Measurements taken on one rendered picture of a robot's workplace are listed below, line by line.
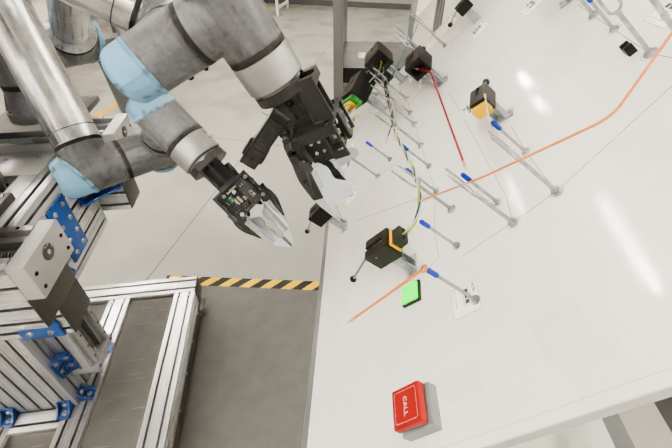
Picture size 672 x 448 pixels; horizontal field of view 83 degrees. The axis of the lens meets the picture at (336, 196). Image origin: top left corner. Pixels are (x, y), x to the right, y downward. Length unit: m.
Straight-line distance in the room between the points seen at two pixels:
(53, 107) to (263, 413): 1.38
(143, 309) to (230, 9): 1.64
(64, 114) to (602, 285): 0.80
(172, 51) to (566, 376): 0.54
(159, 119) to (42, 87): 0.20
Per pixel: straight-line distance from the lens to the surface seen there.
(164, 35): 0.47
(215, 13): 0.45
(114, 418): 1.72
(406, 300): 0.68
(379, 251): 0.66
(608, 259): 0.52
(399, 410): 0.58
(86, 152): 0.77
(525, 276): 0.56
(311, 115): 0.50
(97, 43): 1.29
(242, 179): 0.64
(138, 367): 1.78
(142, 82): 0.49
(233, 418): 1.81
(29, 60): 0.82
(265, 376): 1.85
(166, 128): 0.69
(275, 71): 0.46
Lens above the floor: 1.64
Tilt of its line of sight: 38 degrees down
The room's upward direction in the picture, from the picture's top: straight up
